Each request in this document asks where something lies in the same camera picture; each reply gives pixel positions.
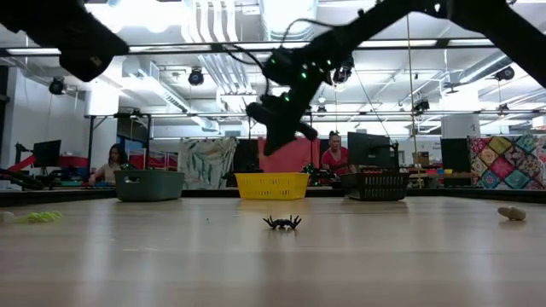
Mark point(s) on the white numbered pillar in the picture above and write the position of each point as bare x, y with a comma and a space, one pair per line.
460, 127

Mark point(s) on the black background robot arm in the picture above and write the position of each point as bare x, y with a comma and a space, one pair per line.
315, 175

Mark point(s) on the yellow plastic basket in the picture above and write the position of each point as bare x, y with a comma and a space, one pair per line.
273, 187

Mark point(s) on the silver ventilation duct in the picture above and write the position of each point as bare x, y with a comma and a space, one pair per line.
482, 70
273, 13

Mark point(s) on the black square monitor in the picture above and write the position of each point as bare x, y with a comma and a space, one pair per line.
454, 155

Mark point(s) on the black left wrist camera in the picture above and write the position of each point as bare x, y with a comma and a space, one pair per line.
94, 51

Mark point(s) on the colourful patchwork quilt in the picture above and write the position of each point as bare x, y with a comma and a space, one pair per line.
507, 162

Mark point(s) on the red slanted machine part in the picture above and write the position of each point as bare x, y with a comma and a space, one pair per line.
25, 162

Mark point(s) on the small white plastic skull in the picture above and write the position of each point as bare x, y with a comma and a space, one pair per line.
4, 217
513, 213

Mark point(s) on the brown cardboard box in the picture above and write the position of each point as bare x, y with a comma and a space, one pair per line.
421, 158

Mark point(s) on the black overhead light bar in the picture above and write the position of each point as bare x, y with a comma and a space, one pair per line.
443, 42

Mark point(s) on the small black monitor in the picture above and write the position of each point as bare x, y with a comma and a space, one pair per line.
47, 153

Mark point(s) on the white leaf print cloth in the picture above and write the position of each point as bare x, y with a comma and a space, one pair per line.
207, 162

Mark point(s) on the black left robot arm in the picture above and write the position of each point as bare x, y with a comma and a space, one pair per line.
13, 8

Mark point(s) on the black ceiling camera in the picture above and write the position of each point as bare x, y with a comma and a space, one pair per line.
505, 73
421, 106
57, 85
341, 76
195, 77

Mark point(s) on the person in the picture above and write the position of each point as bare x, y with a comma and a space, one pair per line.
337, 160
112, 164

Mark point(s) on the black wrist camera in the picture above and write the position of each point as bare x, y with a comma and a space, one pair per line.
257, 112
94, 51

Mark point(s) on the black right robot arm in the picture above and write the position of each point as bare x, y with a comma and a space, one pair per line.
490, 21

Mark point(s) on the large black monitor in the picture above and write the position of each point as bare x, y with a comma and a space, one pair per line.
367, 149

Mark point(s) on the black plastic basket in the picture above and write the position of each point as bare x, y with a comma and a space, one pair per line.
375, 187

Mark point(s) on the black upright panel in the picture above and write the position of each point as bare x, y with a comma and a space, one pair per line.
245, 155

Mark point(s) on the neon green plastic toy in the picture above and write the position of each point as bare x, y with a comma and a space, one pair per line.
42, 217

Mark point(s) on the red cloth backdrop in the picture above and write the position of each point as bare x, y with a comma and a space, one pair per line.
294, 158

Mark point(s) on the black aluminium table frame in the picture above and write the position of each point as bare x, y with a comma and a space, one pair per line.
469, 195

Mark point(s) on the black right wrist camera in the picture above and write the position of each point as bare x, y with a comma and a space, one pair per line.
257, 112

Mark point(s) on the teal plastic basket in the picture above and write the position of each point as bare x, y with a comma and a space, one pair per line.
149, 187

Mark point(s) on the black plastic toy spider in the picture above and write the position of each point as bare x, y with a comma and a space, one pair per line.
282, 223

